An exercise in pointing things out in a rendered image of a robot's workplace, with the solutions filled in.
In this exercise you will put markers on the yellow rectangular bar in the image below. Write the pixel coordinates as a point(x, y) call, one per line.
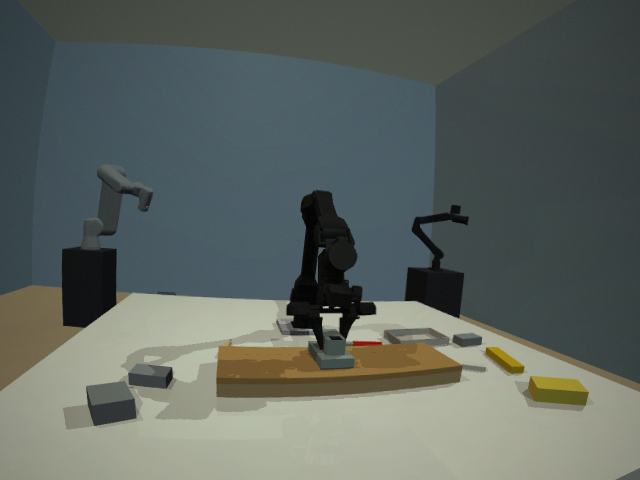
point(506, 361)

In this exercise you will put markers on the tan wooden floor panel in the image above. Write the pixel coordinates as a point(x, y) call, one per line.
point(293, 372)

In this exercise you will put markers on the yellow rectangular block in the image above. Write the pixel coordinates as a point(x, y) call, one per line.
point(557, 390)

